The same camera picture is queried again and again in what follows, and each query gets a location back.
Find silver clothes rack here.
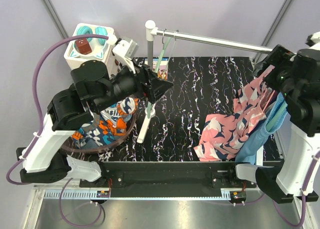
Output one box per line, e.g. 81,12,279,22
137,20,272,144

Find dog picture book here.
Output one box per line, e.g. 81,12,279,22
152,57,169,80

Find mint green hanger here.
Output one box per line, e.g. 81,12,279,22
147,35,178,119

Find brown cube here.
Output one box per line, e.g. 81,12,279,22
74,38,92,55

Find pink translucent plastic basin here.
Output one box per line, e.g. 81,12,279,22
60,112,137,154

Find blue knitted garment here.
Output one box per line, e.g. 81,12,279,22
262,93,288,135

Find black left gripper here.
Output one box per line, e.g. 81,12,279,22
93,55,175,113

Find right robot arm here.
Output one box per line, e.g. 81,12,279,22
227,43,320,204

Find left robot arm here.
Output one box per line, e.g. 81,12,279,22
16,60,173,187

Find pink patterned shorts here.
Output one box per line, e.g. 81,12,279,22
194,66,275,162

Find blue orange patterned shorts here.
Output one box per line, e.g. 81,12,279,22
71,96,139,150

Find teal cat ear headphones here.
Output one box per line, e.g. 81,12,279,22
69,25,108,60

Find white storage box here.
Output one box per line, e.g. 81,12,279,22
64,23,120,76

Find light blue shorts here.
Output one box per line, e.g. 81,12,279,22
235,103,281,165

